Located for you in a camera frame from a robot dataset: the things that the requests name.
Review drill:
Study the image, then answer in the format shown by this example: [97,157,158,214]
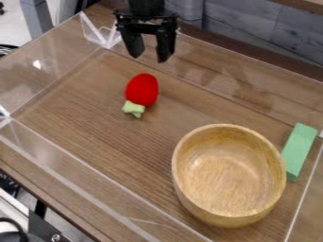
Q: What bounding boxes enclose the wooden bowl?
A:
[172,124,286,228]

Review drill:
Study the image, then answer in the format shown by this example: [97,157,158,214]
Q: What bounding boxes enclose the green rectangular block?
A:
[281,123,317,182]

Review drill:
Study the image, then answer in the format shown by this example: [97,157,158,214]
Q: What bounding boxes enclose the clear acrylic corner bracket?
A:
[79,12,122,49]

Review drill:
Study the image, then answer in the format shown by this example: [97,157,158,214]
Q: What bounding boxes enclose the red plush strawberry green leaf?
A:
[121,73,158,118]

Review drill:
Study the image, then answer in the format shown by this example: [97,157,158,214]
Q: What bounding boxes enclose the black cable bottom left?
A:
[0,216,29,242]

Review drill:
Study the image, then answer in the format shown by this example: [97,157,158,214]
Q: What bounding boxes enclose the clear acrylic tray walls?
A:
[0,16,323,242]

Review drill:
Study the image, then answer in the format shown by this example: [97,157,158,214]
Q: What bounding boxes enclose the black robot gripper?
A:
[113,9,177,62]

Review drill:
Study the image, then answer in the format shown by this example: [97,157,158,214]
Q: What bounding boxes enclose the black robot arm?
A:
[113,0,177,62]

